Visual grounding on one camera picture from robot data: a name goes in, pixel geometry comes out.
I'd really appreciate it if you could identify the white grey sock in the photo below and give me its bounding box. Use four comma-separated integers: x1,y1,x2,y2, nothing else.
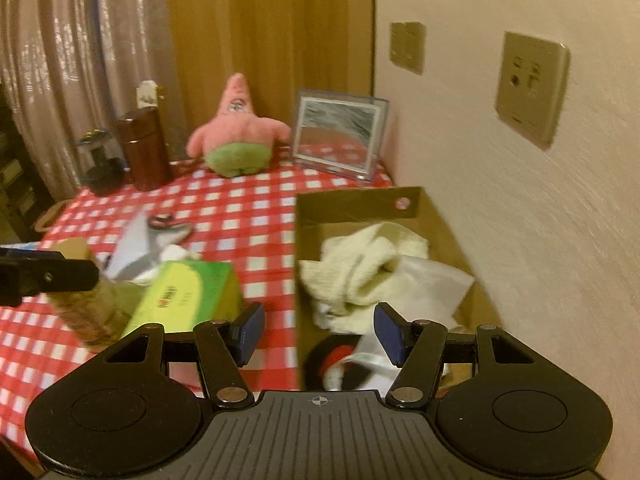
104,211,193,281

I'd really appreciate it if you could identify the green tissue box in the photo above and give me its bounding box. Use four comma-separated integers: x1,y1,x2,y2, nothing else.
122,260,244,337

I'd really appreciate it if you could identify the cream fluffy towel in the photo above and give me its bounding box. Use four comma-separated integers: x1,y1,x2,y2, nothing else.
298,222,430,316

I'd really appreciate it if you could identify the red white checkered tablecloth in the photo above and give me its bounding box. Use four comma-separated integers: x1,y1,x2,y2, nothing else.
0,142,396,463

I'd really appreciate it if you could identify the clear jar with green lid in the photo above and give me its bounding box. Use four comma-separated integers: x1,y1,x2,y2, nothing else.
76,129,124,196

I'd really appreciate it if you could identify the brown cardboard box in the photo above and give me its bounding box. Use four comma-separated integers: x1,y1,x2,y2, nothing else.
294,188,500,390

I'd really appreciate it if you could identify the dark red cylindrical canister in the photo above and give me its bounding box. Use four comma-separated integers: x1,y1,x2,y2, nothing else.
116,107,172,192

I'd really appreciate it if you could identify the pink starfish plush toy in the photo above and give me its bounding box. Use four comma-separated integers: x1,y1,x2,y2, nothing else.
186,73,291,178

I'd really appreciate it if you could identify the sheer grey curtain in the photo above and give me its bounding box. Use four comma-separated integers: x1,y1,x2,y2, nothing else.
1,0,188,200

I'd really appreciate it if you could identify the golden brown curtain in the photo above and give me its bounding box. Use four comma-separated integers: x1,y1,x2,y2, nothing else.
168,0,374,130

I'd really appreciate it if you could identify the gold wall socket plate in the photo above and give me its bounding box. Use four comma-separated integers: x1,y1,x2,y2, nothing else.
495,32,570,151

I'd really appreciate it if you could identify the gold wall switch plate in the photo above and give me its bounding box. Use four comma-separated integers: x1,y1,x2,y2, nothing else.
390,22,426,75

